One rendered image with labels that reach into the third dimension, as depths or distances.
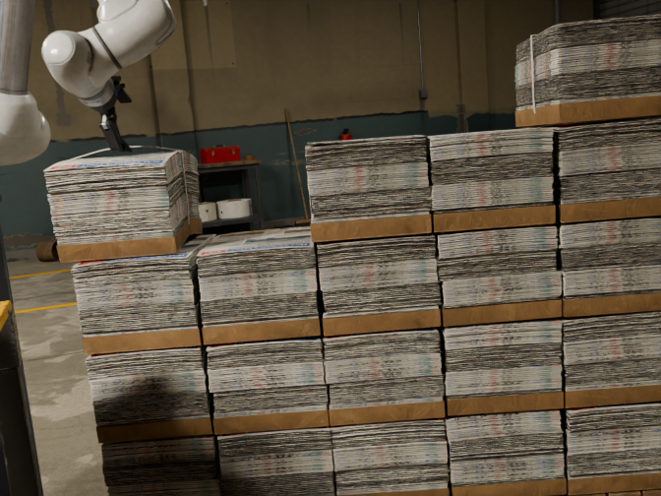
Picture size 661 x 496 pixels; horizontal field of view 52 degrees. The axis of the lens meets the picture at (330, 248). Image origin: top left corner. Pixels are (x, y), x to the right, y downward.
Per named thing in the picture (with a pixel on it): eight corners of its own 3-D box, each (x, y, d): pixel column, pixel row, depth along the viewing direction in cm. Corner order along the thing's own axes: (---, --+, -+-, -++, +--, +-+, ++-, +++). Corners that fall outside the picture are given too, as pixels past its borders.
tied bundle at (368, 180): (314, 224, 198) (307, 145, 195) (414, 217, 198) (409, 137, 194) (310, 245, 161) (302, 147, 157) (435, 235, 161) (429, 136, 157)
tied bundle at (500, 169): (415, 217, 198) (410, 136, 195) (517, 209, 197) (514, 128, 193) (432, 235, 161) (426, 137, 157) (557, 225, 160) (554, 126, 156)
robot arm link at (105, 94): (67, 99, 152) (77, 110, 158) (107, 96, 152) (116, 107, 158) (67, 62, 154) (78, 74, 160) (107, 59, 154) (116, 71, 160)
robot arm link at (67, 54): (78, 110, 151) (129, 79, 152) (47, 79, 136) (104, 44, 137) (55, 73, 153) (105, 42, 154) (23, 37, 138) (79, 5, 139)
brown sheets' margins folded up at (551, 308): (149, 459, 210) (128, 299, 202) (525, 431, 208) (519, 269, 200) (108, 529, 172) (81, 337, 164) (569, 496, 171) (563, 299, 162)
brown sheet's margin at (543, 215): (417, 214, 198) (416, 199, 197) (516, 207, 197) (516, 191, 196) (433, 232, 161) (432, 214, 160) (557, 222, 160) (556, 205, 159)
